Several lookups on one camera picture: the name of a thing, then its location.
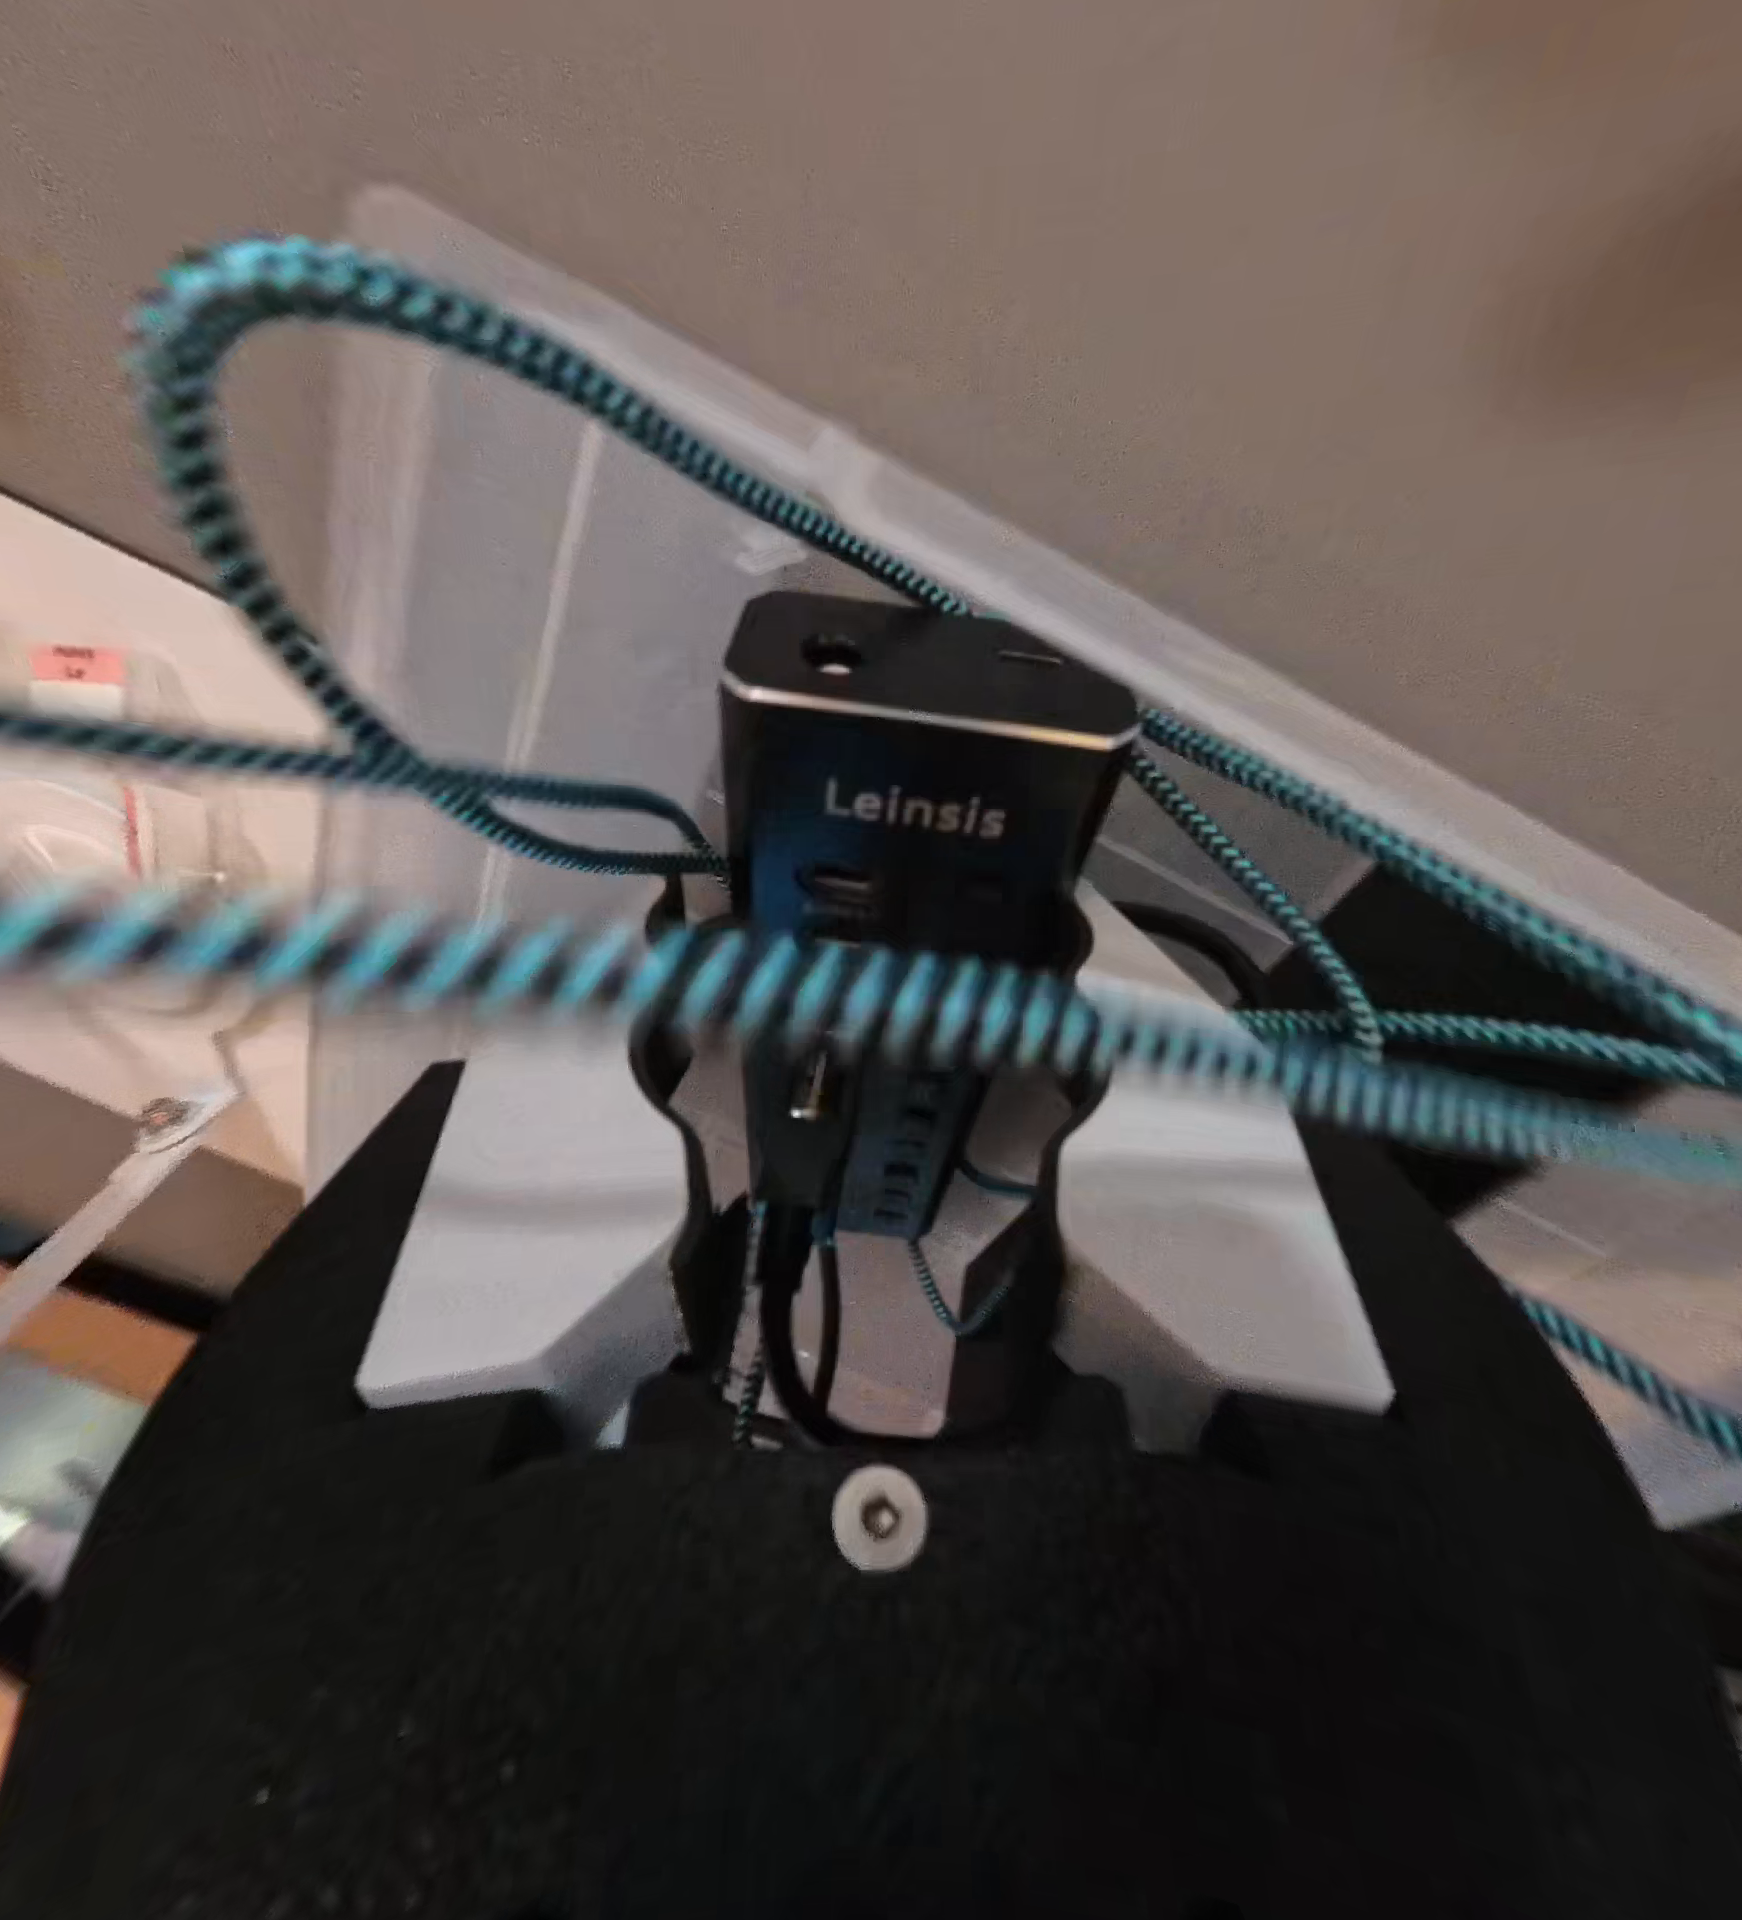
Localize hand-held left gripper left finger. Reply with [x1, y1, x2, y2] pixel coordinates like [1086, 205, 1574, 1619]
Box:
[355, 882, 753, 1431]

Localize black usb hub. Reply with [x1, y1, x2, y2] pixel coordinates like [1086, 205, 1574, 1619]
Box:
[719, 590, 1144, 1435]

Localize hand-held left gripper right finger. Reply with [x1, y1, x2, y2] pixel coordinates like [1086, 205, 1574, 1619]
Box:
[960, 882, 1399, 1445]

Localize black braided cable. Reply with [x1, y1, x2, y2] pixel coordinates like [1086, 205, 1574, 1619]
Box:
[751, 1199, 853, 1449]

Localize white stand with flat base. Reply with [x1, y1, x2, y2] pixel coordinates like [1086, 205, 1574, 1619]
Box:
[0, 450, 346, 1443]

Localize clear plastic storage bin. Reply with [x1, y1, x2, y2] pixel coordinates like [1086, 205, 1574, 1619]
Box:
[307, 183, 1742, 1532]

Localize teal braided usb cable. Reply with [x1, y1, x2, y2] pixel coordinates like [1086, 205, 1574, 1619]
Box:
[0, 233, 1742, 1516]

